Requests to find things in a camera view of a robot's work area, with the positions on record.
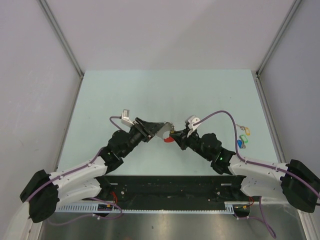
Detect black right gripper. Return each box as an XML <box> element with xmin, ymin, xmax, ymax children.
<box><xmin>171</xmin><ymin>127</ymin><xmax>212</xmax><ymax>161</ymax></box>

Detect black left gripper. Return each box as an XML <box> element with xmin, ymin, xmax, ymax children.
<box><xmin>120</xmin><ymin>117</ymin><xmax>164</xmax><ymax>157</ymax></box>

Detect metal key organizer red handle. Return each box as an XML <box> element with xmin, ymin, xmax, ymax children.
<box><xmin>155</xmin><ymin>122</ymin><xmax>175</xmax><ymax>143</ymax></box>

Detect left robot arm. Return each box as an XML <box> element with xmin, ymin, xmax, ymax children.
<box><xmin>19</xmin><ymin>117</ymin><xmax>166</xmax><ymax>223</ymax></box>

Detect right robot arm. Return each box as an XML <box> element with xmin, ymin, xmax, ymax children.
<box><xmin>169</xmin><ymin>129</ymin><xmax>320</xmax><ymax>213</ymax></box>

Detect blue key tag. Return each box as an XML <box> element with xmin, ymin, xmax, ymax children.
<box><xmin>237</xmin><ymin>139</ymin><xmax>246</xmax><ymax>149</ymax></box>

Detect green key tag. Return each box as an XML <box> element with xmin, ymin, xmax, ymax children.
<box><xmin>239</xmin><ymin>134</ymin><xmax>248</xmax><ymax>144</ymax></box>

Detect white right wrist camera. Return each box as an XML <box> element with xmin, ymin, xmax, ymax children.
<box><xmin>185</xmin><ymin>115</ymin><xmax>201</xmax><ymax>131</ymax></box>

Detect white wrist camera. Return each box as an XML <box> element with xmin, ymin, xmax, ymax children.
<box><xmin>185</xmin><ymin>115</ymin><xmax>201</xmax><ymax>131</ymax></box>
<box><xmin>120</xmin><ymin>109</ymin><xmax>134</xmax><ymax>128</ymax></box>

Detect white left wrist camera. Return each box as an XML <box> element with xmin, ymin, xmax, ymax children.
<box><xmin>120</xmin><ymin>109</ymin><xmax>134</xmax><ymax>128</ymax></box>

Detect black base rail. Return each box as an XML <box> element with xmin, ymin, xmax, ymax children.
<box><xmin>97</xmin><ymin>175</ymin><xmax>259</xmax><ymax>211</ymax></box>

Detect aluminium frame post right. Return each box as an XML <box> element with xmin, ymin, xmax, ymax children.
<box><xmin>254</xmin><ymin>0</ymin><xmax>307</xmax><ymax>76</ymax></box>

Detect aluminium frame post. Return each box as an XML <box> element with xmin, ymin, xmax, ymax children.
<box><xmin>254</xmin><ymin>0</ymin><xmax>307</xmax><ymax>76</ymax></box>
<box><xmin>37</xmin><ymin>0</ymin><xmax>85</xmax><ymax>77</ymax></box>

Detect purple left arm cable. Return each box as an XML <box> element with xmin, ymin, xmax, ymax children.
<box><xmin>26</xmin><ymin>116</ymin><xmax>126</xmax><ymax>203</ymax></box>

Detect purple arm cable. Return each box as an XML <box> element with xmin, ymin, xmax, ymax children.
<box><xmin>196</xmin><ymin>110</ymin><xmax>320</xmax><ymax>207</ymax></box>
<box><xmin>26</xmin><ymin>116</ymin><xmax>126</xmax><ymax>203</ymax></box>

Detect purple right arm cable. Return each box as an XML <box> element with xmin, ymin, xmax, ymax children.
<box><xmin>196</xmin><ymin>110</ymin><xmax>320</xmax><ymax>207</ymax></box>

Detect white slotted cable duct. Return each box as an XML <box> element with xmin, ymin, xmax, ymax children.
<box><xmin>54</xmin><ymin>201</ymin><xmax>251</xmax><ymax>215</ymax></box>

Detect aluminium frame post left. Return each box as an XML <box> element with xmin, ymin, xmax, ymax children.
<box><xmin>37</xmin><ymin>0</ymin><xmax>85</xmax><ymax>77</ymax></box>

